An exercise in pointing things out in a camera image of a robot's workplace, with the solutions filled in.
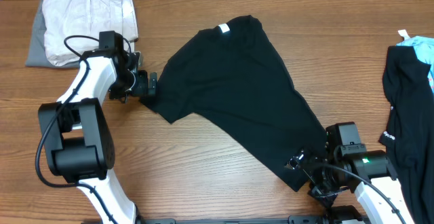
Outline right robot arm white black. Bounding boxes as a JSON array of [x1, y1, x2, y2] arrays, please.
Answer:
[[285, 122, 414, 223]]

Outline black garment pile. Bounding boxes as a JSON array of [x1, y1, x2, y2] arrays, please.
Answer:
[[379, 46, 433, 223]]

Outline black t-shirt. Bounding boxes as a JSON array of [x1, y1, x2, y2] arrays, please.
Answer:
[[141, 16, 326, 191]]

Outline beige folded trousers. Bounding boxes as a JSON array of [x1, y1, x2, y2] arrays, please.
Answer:
[[41, 0, 138, 67]]

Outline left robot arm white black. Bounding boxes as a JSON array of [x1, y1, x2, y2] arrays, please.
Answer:
[[35, 31, 157, 223]]

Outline light blue garment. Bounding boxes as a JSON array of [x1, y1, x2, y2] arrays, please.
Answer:
[[396, 29, 433, 90]]

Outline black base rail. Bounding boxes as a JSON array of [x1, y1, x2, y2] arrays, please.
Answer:
[[81, 213, 384, 224]]

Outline grey folded garment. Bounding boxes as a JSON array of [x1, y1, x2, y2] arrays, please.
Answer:
[[25, 0, 79, 69]]

